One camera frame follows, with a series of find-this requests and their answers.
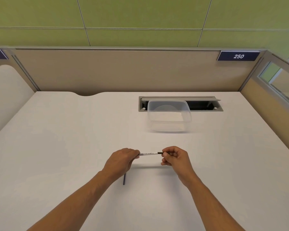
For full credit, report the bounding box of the clear plastic container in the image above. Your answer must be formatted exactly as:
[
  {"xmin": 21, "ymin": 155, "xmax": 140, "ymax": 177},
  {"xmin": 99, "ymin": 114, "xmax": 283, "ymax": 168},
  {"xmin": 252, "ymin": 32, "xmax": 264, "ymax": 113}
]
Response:
[{"xmin": 147, "ymin": 99, "xmax": 192, "ymax": 133}]

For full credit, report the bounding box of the beige desk partition panel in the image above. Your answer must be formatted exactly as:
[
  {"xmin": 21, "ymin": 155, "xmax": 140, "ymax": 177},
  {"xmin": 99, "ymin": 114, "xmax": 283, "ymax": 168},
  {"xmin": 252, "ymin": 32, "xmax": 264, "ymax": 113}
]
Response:
[{"xmin": 13, "ymin": 48, "xmax": 265, "ymax": 97}]

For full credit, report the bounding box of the person's right hand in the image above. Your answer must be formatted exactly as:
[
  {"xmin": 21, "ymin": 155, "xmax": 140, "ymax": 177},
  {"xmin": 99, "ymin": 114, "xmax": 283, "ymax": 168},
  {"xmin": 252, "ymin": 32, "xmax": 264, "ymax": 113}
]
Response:
[{"xmin": 161, "ymin": 146, "xmax": 197, "ymax": 188}]

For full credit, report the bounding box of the person's right forearm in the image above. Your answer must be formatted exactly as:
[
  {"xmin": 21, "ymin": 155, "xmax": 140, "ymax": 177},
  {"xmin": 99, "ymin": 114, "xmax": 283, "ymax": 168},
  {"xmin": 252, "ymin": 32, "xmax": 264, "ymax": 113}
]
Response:
[{"xmin": 180, "ymin": 176, "xmax": 246, "ymax": 231}]

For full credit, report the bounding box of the beige side partition with window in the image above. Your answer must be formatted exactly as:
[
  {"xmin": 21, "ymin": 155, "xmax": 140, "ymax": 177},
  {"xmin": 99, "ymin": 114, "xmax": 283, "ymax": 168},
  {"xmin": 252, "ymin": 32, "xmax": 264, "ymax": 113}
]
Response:
[{"xmin": 240, "ymin": 50, "xmax": 289, "ymax": 160}]

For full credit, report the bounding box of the grey desk cable tray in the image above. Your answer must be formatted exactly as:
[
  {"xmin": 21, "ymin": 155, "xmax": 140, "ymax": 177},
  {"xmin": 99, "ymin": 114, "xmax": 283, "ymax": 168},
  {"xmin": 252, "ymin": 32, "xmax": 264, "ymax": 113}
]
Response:
[{"xmin": 138, "ymin": 96, "xmax": 224, "ymax": 112}]

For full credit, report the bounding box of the person's left hand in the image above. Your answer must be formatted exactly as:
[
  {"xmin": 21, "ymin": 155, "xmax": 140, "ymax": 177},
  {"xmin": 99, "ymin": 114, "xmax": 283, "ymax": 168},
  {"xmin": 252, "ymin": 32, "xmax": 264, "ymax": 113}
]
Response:
[{"xmin": 101, "ymin": 148, "xmax": 141, "ymax": 183}]

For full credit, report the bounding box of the person's left forearm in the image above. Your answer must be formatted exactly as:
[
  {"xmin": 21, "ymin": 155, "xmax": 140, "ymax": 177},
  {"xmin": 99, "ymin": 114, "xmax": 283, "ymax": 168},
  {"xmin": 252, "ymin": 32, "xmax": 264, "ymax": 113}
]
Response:
[{"xmin": 26, "ymin": 170, "xmax": 122, "ymax": 231}]

